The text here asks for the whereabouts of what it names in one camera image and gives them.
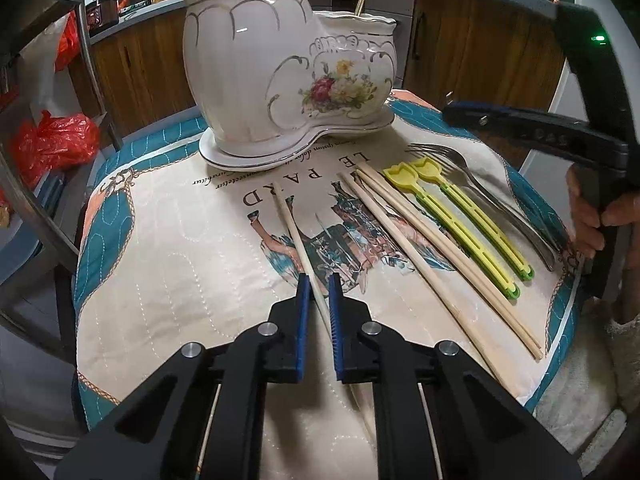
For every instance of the metal shelf rack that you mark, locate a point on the metal shelf rack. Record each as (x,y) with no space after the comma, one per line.
(96,85)

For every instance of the white curved frame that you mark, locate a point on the white curved frame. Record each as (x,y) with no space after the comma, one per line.
(547,120)

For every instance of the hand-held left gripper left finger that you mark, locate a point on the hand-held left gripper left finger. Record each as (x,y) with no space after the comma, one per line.
(300,320)

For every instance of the white floral ceramic utensil holder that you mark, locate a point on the white floral ceramic utensil holder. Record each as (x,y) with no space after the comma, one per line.
(240,85)

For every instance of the yellow green plastic utensil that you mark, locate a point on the yellow green plastic utensil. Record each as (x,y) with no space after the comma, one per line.
(480,215)
(450,225)

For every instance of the wooden cabinet with countertop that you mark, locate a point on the wooden cabinet with countertop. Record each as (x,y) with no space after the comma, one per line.
(145,65)

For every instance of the pair of wooden chopsticks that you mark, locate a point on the pair of wooden chopsticks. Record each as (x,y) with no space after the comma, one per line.
(450,245)

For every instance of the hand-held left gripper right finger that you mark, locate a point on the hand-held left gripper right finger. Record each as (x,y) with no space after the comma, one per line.
(336,330)

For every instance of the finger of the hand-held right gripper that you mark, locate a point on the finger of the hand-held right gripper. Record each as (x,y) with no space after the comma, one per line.
(530,130)

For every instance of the small red plastic bag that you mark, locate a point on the small red plastic bag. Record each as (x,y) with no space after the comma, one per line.
(67,42)

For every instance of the person's right hand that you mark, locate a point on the person's right hand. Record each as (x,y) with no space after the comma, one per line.
(582,220)

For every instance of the printed quilted mat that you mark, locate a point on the printed quilted mat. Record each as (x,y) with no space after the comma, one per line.
(175,260)

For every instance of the white fluffy cloth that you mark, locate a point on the white fluffy cloth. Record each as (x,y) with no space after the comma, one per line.
(575,390)

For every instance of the dark rice cooker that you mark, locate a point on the dark rice cooker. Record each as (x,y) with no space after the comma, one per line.
(102,12)

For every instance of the large red plastic bag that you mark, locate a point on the large red plastic bag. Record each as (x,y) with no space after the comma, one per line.
(50,145)

